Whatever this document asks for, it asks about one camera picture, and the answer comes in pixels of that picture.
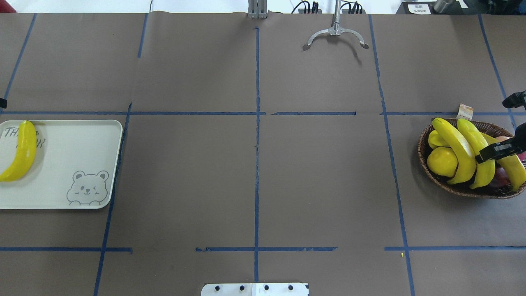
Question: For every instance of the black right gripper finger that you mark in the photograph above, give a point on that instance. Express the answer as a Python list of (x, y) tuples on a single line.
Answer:
[(515, 100), (512, 146)]

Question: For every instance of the yellow banana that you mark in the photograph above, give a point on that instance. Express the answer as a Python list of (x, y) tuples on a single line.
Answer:
[(462, 149), (515, 171), (485, 171), (25, 153)]

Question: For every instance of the paper tag on basket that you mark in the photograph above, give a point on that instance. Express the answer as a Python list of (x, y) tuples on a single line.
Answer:
[(465, 112)]

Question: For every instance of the brown wicker basket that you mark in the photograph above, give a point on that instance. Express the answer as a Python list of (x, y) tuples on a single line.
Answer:
[(462, 189)]

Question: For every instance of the red pink apple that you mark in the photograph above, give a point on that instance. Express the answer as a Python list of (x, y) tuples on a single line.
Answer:
[(521, 156)]

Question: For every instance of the dark purple fruit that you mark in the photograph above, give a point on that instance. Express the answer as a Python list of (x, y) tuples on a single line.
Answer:
[(500, 179)]

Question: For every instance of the yellow lemon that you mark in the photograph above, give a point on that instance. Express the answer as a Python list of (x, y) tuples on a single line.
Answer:
[(442, 161)]

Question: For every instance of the yellow green starfruit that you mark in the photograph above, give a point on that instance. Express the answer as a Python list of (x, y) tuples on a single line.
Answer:
[(435, 140)]

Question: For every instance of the pale green bear tray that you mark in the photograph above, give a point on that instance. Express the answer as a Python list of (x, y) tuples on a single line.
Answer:
[(74, 167)]

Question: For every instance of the black power strip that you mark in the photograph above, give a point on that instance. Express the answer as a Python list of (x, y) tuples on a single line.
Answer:
[(346, 7)]

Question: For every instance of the aluminium frame post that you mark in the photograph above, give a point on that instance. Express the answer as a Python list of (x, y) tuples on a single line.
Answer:
[(257, 9)]

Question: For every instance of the white metal base plate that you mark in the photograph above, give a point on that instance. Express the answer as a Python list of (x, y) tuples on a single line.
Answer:
[(256, 289)]

